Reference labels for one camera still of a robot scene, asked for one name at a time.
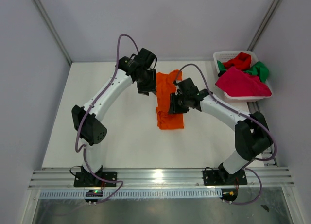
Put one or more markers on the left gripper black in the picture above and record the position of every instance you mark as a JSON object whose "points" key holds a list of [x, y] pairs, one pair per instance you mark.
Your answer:
{"points": [[146, 86]]}

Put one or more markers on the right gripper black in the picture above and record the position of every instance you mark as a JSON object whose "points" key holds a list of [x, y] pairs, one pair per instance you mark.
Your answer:
{"points": [[175, 103]]}

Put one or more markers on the orange t shirt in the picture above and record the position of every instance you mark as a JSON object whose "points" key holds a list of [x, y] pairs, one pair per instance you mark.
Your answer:
{"points": [[164, 88]]}

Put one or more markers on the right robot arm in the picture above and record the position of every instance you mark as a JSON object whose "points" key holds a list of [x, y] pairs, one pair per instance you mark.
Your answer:
{"points": [[250, 130]]}

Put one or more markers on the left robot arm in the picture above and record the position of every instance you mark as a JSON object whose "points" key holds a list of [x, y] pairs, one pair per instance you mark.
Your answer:
{"points": [[87, 119]]}

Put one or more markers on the black t shirt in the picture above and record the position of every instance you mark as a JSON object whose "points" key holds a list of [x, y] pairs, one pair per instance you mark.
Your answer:
{"points": [[220, 74]]}

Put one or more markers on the magenta t shirt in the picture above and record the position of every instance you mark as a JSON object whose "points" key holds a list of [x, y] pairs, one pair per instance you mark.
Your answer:
{"points": [[239, 84]]}

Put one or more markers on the white plastic basket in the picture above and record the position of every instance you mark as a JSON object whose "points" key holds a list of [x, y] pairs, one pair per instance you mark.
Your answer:
{"points": [[225, 56]]}

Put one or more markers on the red t shirt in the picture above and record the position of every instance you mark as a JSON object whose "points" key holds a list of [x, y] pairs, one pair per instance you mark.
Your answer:
{"points": [[241, 62]]}

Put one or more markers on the green t shirt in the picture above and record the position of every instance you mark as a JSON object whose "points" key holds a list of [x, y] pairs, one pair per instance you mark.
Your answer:
{"points": [[258, 69]]}

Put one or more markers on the right controller board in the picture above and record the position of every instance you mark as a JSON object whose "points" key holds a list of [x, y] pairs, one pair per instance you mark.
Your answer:
{"points": [[229, 194]]}

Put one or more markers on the controller board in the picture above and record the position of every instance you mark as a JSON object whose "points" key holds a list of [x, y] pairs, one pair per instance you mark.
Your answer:
{"points": [[92, 196], [229, 194]]}

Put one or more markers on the left controller board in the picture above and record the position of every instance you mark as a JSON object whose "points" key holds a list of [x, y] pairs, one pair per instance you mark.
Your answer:
{"points": [[92, 196]]}

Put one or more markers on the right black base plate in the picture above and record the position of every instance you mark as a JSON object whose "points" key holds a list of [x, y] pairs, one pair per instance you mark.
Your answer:
{"points": [[216, 177]]}

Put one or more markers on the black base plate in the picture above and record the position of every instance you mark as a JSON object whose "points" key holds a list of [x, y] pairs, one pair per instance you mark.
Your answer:
{"points": [[86, 179], [216, 177]]}

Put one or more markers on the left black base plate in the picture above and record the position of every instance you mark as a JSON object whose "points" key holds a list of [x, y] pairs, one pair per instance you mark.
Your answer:
{"points": [[86, 179]]}

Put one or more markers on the right frame post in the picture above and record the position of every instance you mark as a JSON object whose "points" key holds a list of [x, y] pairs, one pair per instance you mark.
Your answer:
{"points": [[272, 9]]}

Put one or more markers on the frame post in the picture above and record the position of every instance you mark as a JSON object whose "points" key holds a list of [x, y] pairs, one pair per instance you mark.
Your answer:
{"points": [[272, 9], [49, 24]]}

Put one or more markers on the left frame post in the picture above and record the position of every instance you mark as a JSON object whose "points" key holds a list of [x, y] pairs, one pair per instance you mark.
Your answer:
{"points": [[49, 24]]}

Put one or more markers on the aluminium front rail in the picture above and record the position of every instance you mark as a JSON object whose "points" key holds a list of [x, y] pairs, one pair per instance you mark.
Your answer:
{"points": [[135, 178]]}

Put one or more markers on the white slotted cable duct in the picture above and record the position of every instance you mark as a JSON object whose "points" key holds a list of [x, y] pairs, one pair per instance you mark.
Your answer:
{"points": [[134, 194]]}

